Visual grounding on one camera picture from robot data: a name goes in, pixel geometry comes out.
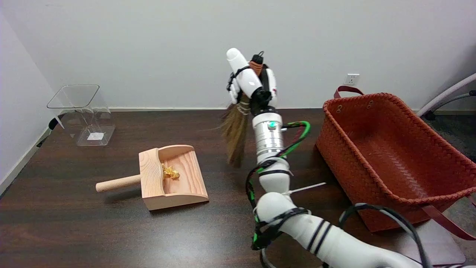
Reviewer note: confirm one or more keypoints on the white wall socket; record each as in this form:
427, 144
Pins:
351, 79

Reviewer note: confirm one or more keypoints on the grey chair frame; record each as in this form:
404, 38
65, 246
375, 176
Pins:
446, 97

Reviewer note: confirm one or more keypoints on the wooden dustpan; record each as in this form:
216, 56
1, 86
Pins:
167, 178

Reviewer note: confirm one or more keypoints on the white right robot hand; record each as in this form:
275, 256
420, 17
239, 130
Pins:
250, 82

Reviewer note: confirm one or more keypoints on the small straw hand broom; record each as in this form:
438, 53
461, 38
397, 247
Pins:
235, 130

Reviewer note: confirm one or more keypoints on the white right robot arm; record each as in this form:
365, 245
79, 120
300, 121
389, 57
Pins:
297, 208

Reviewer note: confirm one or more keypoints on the clear acrylic container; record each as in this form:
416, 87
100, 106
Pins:
84, 115

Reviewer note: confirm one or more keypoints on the red woven basket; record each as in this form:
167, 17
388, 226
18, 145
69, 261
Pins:
394, 156

